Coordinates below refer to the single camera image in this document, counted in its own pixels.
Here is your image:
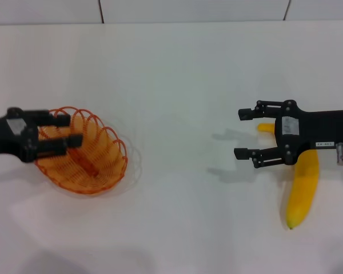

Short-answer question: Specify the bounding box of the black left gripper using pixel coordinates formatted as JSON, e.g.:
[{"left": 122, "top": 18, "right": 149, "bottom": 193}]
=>
[{"left": 0, "top": 107, "right": 84, "bottom": 164}]

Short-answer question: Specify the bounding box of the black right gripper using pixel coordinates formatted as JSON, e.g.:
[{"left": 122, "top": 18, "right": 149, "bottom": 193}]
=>
[{"left": 233, "top": 100, "right": 343, "bottom": 169}]

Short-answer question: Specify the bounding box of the orange woven wire basket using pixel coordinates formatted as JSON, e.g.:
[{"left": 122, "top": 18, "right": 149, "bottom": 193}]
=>
[{"left": 34, "top": 106, "right": 129, "bottom": 195}]

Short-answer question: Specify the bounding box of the yellow banana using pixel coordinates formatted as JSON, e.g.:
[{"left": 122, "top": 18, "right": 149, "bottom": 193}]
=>
[{"left": 257, "top": 123, "right": 320, "bottom": 231}]

